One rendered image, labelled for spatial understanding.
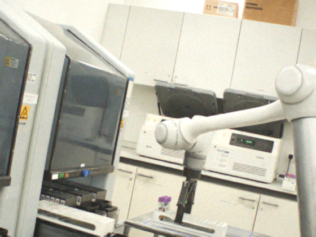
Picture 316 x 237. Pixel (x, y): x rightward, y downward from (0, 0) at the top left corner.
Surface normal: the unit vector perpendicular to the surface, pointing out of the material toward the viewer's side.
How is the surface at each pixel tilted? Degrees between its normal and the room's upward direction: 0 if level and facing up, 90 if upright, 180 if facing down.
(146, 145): 90
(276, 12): 89
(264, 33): 90
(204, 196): 90
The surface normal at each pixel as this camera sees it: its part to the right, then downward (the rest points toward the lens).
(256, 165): -0.34, -0.01
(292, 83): -0.72, -0.21
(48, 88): 0.92, 0.19
